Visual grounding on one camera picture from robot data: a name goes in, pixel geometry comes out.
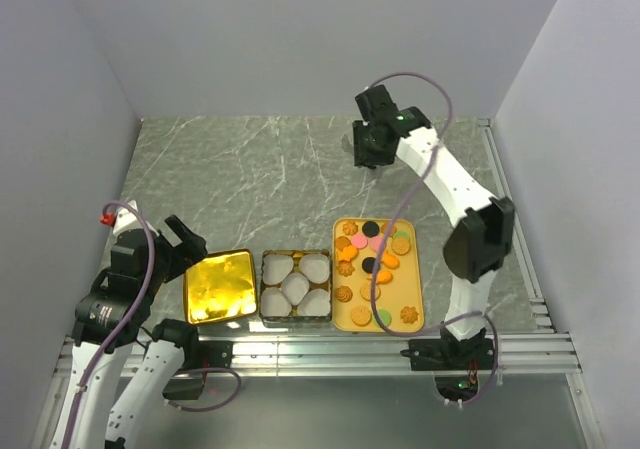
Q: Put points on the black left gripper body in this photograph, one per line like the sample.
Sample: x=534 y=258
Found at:
x=171 y=263

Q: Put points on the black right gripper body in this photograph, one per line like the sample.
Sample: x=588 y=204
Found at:
x=365 y=149

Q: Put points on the black sandwich cookie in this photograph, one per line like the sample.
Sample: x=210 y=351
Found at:
x=370 y=229
x=368 y=265

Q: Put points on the orange fish cookie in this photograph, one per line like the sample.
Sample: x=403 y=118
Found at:
x=383 y=276
x=390 y=261

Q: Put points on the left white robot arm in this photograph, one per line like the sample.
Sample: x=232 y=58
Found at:
x=107 y=324

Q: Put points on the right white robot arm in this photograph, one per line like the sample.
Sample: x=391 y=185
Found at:
x=482 y=223

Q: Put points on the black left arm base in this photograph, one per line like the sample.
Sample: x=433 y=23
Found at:
x=209 y=354

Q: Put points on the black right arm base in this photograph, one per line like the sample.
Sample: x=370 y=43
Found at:
x=437 y=355

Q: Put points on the gold tin lid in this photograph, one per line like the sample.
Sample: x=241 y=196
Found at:
x=222 y=287

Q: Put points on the white paper cup top-left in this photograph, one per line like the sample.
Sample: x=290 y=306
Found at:
x=276 y=267

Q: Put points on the pink round cookie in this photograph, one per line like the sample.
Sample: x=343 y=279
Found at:
x=359 y=240

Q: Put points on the white paper cup bottom-left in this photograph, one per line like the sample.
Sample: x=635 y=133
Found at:
x=273 y=303

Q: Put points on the round brown cookie top-left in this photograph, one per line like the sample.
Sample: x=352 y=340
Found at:
x=342 y=242

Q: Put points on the white paper cup centre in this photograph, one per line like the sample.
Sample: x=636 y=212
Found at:
x=295 y=286

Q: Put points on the green christmas cookie tin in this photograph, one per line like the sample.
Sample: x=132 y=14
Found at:
x=293 y=319

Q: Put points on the white paper cup top-right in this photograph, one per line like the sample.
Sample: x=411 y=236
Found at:
x=315 y=267

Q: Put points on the orange flower cookie middle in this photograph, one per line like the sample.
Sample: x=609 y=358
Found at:
x=345 y=268

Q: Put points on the white paper cup bottom-right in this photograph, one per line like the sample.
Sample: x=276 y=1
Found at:
x=316 y=303

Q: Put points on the round dotted biscuit middle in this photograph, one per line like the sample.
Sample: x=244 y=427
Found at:
x=368 y=293

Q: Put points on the round dotted biscuit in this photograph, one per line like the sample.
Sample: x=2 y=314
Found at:
x=361 y=316
x=368 y=293

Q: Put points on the yellow cookie tray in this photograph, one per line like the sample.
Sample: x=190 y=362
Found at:
x=403 y=290

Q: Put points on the swirl butter cookie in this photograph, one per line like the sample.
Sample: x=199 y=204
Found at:
x=343 y=294

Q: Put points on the round dotted biscuit bottom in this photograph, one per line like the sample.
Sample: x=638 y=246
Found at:
x=361 y=316

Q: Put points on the green round cookie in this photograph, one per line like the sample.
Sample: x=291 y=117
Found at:
x=384 y=316

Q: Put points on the orange flower cookie bottom-right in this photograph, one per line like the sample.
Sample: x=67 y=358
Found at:
x=409 y=315

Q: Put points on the aluminium frame rail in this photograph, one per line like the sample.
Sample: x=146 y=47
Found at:
x=290 y=355

